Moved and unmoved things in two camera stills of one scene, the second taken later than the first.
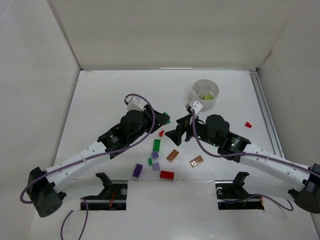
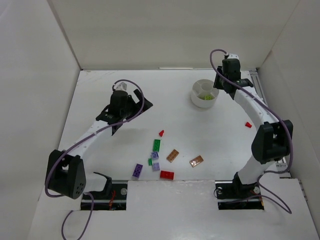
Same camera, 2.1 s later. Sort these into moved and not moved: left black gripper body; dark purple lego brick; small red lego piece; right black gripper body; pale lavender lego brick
Moved: right black gripper body; left black gripper body
Not moved: pale lavender lego brick; dark purple lego brick; small red lego piece
